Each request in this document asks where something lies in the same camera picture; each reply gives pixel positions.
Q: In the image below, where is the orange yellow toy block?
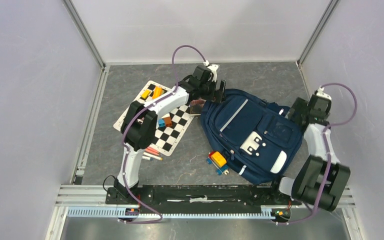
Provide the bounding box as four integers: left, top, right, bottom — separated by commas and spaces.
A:
152, 86, 164, 99

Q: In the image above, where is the blue cap white marker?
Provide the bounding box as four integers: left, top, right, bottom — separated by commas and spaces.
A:
142, 156, 153, 161

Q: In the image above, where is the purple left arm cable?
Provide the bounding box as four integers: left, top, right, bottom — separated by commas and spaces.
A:
118, 44, 211, 225

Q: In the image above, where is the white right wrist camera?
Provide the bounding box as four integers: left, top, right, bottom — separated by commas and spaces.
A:
314, 86, 332, 113

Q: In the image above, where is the orange brown toy block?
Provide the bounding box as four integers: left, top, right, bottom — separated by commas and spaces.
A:
162, 116, 173, 128

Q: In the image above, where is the dark Three Days book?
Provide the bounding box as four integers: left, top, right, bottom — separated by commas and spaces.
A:
188, 98, 206, 116

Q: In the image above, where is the black white chessboard mat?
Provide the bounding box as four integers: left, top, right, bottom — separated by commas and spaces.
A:
113, 80, 195, 157

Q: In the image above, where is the red marker pen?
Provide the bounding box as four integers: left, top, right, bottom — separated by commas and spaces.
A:
145, 147, 160, 156

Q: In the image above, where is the yellow red toy car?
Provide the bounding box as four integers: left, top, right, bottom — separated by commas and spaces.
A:
206, 151, 229, 176

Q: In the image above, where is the navy blue student backpack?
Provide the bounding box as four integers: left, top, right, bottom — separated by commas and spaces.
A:
200, 89, 303, 185

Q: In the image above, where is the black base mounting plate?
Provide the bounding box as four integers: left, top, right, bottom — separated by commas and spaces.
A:
105, 184, 301, 214

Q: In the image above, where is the slotted cable duct rail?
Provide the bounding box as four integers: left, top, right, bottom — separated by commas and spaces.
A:
67, 206, 275, 220

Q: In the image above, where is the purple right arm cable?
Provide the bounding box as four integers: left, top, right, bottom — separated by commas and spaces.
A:
271, 82, 359, 227

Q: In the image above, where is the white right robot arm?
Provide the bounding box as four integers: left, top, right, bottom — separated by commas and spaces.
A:
268, 95, 351, 212

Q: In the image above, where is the blue toy block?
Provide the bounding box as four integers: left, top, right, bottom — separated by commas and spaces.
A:
157, 118, 166, 128

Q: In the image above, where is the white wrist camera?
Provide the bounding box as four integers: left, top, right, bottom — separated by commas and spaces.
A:
203, 60, 220, 83
314, 86, 332, 113

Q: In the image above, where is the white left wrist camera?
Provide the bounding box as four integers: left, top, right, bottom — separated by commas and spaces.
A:
203, 60, 220, 83

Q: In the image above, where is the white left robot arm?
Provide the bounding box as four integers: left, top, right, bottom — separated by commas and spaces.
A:
114, 61, 226, 204

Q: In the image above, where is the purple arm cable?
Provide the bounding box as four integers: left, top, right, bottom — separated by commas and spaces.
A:
118, 44, 211, 225
271, 82, 359, 227

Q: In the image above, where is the yellow white marker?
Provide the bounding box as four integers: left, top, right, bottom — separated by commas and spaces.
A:
142, 152, 163, 161

